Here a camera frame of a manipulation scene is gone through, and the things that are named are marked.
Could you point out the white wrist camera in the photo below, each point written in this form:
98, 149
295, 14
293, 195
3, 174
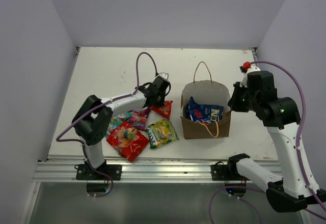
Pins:
247, 68
164, 75

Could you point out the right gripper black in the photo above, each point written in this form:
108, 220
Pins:
234, 102

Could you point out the blue Kettle chips bag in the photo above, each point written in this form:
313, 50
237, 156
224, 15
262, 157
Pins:
214, 112

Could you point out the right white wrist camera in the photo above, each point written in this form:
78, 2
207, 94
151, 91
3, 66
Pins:
247, 68

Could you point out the red snack sticks bag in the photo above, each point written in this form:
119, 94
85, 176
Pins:
164, 110

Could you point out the purple Fox's berries candy bag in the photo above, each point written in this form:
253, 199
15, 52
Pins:
138, 118

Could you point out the yellow green Fox's candy bag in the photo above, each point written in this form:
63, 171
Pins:
161, 133

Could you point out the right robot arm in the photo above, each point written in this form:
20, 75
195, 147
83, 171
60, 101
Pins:
296, 188

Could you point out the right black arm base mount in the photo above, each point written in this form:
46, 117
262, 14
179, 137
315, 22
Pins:
220, 172

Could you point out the teal red candy bag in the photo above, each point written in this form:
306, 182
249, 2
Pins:
116, 121

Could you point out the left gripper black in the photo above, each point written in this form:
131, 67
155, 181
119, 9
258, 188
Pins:
161, 102

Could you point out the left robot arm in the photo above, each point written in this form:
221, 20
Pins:
92, 120

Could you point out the red fruit candy bag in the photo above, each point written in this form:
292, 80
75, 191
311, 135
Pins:
127, 141

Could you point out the blue spicy chilli chips bag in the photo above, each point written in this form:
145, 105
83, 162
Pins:
197, 113

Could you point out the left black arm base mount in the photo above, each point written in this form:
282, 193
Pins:
84, 172

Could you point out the brown paper bag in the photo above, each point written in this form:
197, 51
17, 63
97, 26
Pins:
208, 92

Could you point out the aluminium rail frame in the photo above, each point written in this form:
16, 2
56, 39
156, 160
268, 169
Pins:
108, 71

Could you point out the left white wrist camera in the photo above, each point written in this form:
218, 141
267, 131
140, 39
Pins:
164, 75

